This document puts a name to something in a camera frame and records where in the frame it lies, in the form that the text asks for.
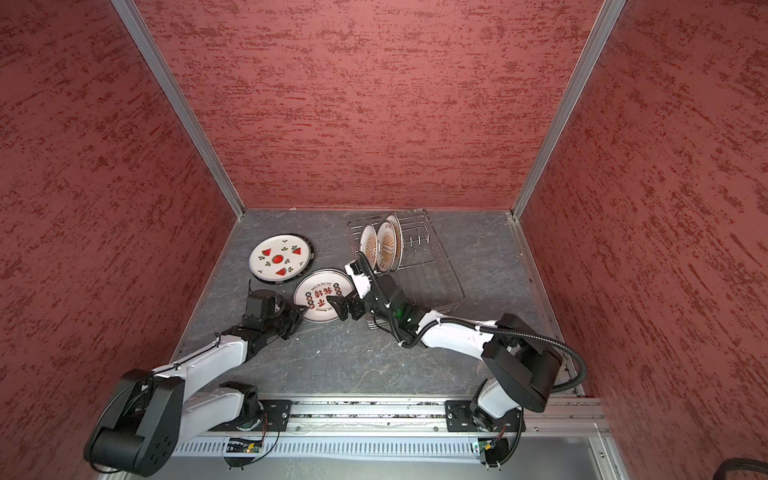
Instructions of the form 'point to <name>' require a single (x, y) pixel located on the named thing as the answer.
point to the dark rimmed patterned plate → (280, 258)
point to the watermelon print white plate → (280, 258)
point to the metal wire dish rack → (426, 272)
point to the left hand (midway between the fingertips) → (310, 312)
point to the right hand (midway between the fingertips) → (339, 295)
